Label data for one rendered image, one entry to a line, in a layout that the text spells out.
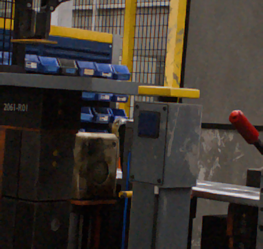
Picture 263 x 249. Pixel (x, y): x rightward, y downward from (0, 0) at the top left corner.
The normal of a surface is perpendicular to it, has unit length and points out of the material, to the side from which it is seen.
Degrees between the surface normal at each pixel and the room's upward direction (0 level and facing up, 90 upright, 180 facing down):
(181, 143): 90
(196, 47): 91
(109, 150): 90
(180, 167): 90
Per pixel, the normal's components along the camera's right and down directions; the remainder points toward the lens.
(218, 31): 0.69, 0.09
